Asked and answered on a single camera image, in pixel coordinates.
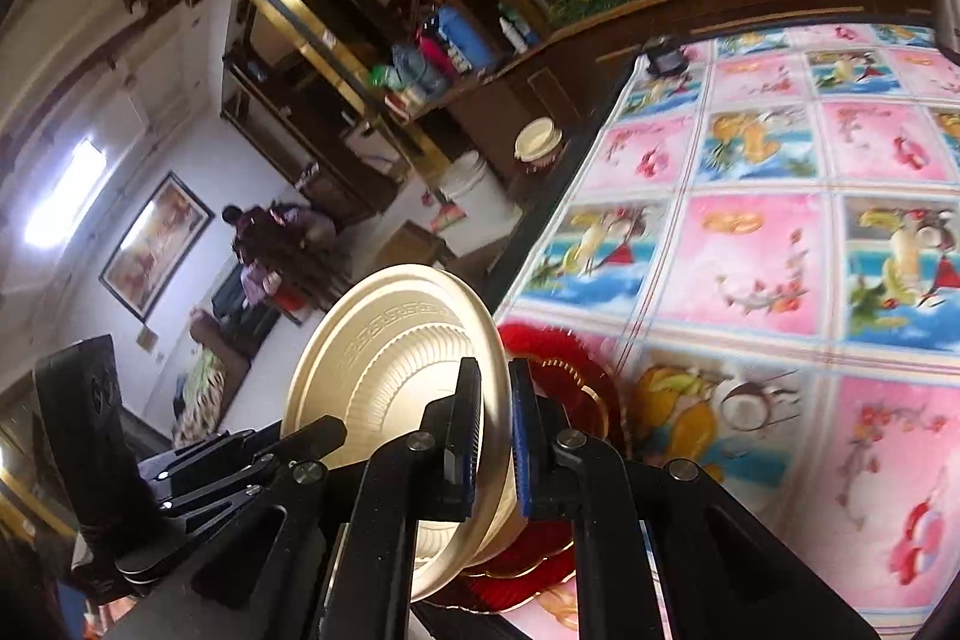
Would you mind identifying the white plastic bucket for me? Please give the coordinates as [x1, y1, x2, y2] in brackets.
[439, 151, 522, 259]

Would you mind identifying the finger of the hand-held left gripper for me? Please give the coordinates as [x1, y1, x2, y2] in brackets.
[116, 484, 282, 581]
[139, 416, 347, 483]

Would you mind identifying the blue bottle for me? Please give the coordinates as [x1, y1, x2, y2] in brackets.
[431, 6, 496, 75]

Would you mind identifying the gold plastic plate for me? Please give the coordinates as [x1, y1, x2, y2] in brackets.
[279, 265, 526, 603]

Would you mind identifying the gold-trimmed wooden shelf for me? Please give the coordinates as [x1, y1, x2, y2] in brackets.
[221, 0, 466, 214]

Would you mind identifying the clear plastic bottle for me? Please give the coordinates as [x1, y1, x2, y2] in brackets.
[390, 44, 443, 94]

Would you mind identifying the framed wall picture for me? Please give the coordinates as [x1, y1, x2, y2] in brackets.
[99, 171, 217, 322]

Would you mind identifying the small black device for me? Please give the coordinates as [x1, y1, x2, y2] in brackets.
[645, 38, 687, 79]

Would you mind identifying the striped cloth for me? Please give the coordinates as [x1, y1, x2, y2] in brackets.
[172, 347, 226, 446]

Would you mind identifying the dark wooden sideboard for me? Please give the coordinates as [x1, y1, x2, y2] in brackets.
[450, 0, 938, 176]

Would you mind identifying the pink floral printed tablecloth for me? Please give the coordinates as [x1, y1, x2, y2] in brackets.
[420, 21, 960, 640]

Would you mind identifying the red gold-rimmed plate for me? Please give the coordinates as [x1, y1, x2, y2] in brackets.
[427, 321, 638, 615]

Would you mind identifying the ceiling light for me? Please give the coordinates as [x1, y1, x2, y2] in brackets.
[22, 137, 106, 247]

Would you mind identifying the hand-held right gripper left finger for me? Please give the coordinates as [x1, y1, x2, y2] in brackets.
[97, 356, 485, 640]

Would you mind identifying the red container with beige lid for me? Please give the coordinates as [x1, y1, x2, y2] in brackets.
[514, 116, 565, 175]

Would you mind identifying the white bottle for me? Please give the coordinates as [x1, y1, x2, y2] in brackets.
[499, 6, 537, 49]

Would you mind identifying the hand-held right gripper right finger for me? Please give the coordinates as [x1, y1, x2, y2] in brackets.
[508, 359, 878, 640]

